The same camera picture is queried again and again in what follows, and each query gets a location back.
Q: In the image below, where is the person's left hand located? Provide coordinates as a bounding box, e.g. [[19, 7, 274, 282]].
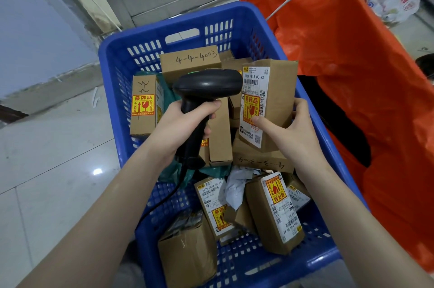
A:
[[151, 99, 222, 167]]

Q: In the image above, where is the person's right hand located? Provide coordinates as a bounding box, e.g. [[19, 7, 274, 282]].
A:
[[252, 97, 329, 180]]

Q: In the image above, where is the black barcode scanner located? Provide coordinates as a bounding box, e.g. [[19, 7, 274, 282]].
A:
[[172, 69, 243, 170]]

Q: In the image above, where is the cardboard box with white label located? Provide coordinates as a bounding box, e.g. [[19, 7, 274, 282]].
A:
[[238, 58, 299, 153]]

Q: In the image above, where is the person's left forearm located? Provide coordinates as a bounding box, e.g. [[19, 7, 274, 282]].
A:
[[16, 138, 180, 288]]

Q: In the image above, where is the person's right forearm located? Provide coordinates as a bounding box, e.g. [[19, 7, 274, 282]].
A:
[[293, 158, 434, 288]]

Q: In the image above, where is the crumpled white paper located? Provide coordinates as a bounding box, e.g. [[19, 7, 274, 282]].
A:
[[219, 166, 259, 212]]

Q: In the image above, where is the pile of brown parcels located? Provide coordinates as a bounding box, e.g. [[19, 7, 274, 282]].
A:
[[130, 45, 312, 288]]

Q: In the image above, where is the blue plastic crate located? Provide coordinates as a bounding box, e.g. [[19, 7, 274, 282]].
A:
[[98, 1, 369, 288]]

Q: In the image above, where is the orange plastic bag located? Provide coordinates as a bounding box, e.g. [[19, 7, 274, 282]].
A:
[[239, 0, 434, 273]]

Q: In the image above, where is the dark round object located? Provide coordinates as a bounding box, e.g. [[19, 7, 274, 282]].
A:
[[415, 53, 434, 80]]

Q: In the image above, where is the black scanner cable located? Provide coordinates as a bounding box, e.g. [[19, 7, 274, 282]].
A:
[[140, 166, 190, 225]]

